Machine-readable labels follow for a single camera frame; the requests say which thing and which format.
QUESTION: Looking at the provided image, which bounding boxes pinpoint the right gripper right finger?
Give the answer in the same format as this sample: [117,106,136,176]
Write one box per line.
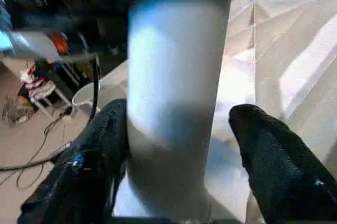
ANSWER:
[229,104,337,224]

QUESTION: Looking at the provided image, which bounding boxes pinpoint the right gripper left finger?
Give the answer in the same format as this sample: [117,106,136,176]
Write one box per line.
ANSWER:
[18,99,130,224]

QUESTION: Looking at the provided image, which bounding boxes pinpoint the white plastic table leg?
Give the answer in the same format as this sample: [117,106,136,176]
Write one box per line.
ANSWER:
[125,0,236,221]

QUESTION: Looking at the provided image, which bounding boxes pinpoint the white plastic stool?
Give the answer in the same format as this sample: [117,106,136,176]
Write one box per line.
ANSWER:
[21,63,73,117]

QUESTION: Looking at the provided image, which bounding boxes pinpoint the grey floor cable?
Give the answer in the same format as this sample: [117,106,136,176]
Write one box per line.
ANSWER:
[0,113,73,190]

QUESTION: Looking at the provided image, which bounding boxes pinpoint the tangled coloured floor cables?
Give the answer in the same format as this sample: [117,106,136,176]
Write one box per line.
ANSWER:
[2,95,36,129]

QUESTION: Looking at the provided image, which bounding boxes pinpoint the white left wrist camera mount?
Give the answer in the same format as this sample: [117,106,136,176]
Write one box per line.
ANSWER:
[10,30,100,63]

